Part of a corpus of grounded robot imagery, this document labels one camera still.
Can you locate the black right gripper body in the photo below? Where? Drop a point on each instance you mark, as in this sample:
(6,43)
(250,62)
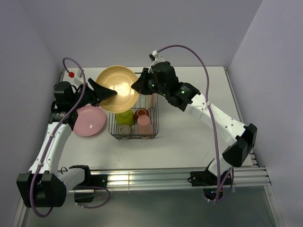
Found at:
(154,88)

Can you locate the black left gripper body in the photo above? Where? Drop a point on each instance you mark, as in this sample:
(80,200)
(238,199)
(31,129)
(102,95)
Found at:
(89,97)

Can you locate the pink cream plate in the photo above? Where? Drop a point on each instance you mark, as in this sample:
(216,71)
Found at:
(150,101)

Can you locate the pink plastic plate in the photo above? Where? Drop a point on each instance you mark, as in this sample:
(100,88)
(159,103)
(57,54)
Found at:
(90,121)

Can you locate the orange plastic plate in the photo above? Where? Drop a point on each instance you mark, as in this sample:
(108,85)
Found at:
(119,79)

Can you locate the orange black mug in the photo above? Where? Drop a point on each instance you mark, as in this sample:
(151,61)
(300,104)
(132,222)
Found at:
(140,112)

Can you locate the lime green bowl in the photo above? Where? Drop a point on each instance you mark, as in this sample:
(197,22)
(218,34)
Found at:
(125,118)

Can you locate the speckled ceramic small cup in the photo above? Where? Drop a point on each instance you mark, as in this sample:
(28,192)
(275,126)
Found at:
(124,132)

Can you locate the salmon pink cup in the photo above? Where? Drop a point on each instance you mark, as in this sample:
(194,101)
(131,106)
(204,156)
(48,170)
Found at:
(144,127)

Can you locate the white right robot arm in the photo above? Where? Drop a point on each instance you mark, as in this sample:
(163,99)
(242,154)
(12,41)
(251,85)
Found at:
(161,79)

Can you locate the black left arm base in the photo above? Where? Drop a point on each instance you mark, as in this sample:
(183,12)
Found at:
(96,181)

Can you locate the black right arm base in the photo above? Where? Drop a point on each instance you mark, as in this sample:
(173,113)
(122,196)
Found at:
(205,178)

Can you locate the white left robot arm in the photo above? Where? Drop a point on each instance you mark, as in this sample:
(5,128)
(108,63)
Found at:
(42,186)

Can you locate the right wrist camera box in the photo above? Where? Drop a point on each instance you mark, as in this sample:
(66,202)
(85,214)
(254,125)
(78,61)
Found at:
(155,58)

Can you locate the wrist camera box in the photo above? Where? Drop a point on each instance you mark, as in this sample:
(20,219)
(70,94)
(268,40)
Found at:
(155,58)
(77,77)

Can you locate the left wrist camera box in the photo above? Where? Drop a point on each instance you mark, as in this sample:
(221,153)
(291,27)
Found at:
(77,77)

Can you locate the black wire dish rack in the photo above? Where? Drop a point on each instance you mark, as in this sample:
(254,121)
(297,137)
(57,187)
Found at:
(113,127)

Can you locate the aluminium frame rail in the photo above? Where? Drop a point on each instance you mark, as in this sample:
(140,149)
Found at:
(175,178)

